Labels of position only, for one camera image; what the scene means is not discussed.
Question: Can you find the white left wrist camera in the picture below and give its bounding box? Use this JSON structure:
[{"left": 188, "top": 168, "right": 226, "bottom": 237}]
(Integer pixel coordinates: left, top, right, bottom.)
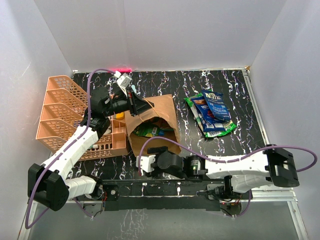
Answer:
[{"left": 114, "top": 71, "right": 132, "bottom": 96}]

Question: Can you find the brown paper bag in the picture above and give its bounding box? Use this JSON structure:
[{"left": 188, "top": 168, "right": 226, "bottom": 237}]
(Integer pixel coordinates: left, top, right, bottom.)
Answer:
[{"left": 124, "top": 94, "right": 181, "bottom": 157}]

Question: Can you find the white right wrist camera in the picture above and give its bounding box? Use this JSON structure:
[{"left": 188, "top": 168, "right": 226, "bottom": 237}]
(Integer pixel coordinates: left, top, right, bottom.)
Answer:
[{"left": 136, "top": 154, "right": 156, "bottom": 176}]

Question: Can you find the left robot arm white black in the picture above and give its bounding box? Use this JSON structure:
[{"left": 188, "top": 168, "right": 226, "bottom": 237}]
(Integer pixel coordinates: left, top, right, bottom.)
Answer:
[{"left": 27, "top": 86, "right": 155, "bottom": 211}]

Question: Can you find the red LED strip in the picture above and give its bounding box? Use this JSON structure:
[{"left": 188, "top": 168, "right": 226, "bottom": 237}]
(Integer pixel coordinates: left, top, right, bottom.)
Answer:
[{"left": 111, "top": 67, "right": 132, "bottom": 73}]

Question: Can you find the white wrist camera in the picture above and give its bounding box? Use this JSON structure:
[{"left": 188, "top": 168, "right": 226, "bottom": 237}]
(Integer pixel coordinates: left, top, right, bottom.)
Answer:
[
  {"left": 114, "top": 71, "right": 132, "bottom": 96},
  {"left": 136, "top": 154, "right": 156, "bottom": 176}
]

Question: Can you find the green Chuba snack bag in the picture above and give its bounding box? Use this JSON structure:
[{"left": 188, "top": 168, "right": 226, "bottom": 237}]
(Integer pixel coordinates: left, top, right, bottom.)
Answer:
[{"left": 184, "top": 89, "right": 236, "bottom": 138}]

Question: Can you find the peach plastic desk organizer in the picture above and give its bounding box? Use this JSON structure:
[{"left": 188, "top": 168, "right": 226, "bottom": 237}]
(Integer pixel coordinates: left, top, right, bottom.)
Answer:
[{"left": 35, "top": 75, "right": 129, "bottom": 161}]

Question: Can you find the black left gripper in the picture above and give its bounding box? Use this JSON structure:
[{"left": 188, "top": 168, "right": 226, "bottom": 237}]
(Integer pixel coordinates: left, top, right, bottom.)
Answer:
[{"left": 103, "top": 87, "right": 154, "bottom": 118}]

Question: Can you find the light blue small clip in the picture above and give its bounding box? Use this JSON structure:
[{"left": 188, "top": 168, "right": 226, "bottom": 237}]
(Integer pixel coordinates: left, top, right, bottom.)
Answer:
[{"left": 131, "top": 85, "right": 137, "bottom": 93}]

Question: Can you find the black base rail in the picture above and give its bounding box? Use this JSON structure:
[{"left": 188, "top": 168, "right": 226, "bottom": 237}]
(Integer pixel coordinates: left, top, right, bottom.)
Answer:
[{"left": 74, "top": 178, "right": 253, "bottom": 213}]

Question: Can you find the dark blue vinegar chips bag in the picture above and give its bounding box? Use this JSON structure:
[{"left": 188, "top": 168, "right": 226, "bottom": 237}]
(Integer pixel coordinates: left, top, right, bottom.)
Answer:
[{"left": 201, "top": 89, "right": 231, "bottom": 122}]

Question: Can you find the yellow object in organizer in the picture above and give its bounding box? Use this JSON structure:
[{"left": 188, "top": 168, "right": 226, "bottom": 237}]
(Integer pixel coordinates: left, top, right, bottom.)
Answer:
[{"left": 115, "top": 112, "right": 125, "bottom": 121}]

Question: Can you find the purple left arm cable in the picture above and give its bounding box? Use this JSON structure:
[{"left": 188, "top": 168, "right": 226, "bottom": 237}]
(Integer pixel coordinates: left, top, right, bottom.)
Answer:
[{"left": 24, "top": 67, "right": 118, "bottom": 230}]

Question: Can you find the green snack bag inside bag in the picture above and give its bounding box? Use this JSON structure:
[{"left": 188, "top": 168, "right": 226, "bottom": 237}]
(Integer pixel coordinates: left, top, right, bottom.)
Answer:
[{"left": 133, "top": 121, "right": 174, "bottom": 138}]

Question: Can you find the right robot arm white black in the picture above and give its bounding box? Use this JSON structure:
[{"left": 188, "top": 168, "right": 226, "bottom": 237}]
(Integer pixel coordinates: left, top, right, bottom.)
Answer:
[{"left": 138, "top": 145, "right": 300, "bottom": 199}]

